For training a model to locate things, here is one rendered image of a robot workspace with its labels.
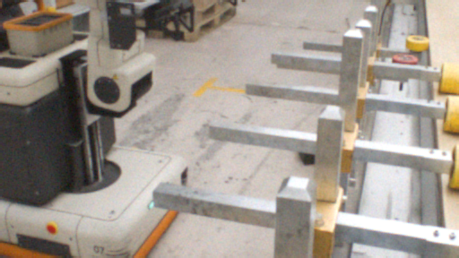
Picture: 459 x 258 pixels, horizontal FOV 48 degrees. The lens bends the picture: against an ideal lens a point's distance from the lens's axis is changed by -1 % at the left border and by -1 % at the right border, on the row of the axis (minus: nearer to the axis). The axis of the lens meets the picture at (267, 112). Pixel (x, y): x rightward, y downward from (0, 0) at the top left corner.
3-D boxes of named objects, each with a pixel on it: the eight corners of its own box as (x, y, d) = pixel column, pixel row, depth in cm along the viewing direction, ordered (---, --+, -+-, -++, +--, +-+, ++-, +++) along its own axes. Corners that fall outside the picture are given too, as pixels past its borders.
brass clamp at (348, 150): (320, 169, 97) (322, 145, 94) (330, 138, 109) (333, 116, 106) (353, 174, 95) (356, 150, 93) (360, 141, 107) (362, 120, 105)
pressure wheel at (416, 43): (414, 73, 186) (419, 41, 181) (398, 66, 192) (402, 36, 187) (429, 69, 190) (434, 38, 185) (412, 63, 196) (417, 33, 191)
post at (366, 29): (338, 202, 136) (355, 21, 117) (340, 195, 139) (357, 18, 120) (351, 204, 135) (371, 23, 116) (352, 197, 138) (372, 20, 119)
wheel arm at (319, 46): (302, 51, 197) (303, 40, 196) (304, 48, 200) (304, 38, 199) (420, 64, 188) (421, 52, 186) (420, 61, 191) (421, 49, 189)
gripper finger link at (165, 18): (194, 32, 153) (182, 3, 150) (185, 39, 147) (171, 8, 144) (176, 39, 155) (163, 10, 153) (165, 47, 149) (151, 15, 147)
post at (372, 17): (348, 163, 159) (364, 7, 140) (350, 158, 162) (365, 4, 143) (359, 165, 158) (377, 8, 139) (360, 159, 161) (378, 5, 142)
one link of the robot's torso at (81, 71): (73, 124, 195) (64, 61, 185) (112, 97, 220) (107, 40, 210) (137, 133, 189) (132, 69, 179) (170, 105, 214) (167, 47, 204)
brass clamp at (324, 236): (291, 253, 74) (293, 224, 72) (308, 202, 86) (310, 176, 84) (333, 262, 73) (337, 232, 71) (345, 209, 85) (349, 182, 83)
